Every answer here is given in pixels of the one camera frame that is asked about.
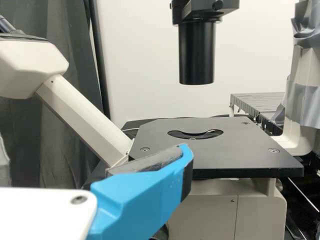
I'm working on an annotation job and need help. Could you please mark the black platform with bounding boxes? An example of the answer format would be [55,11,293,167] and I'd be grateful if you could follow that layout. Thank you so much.
[229,91,286,134]

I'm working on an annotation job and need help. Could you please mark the cream microscope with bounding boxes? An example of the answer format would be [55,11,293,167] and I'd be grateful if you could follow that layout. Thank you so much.
[0,0,305,240]

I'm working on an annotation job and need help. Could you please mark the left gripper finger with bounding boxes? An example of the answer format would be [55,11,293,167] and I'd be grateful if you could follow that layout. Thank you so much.
[86,143,195,240]

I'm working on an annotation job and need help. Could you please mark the white pipette stand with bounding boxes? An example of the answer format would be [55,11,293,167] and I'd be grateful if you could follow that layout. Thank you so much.
[271,0,320,156]

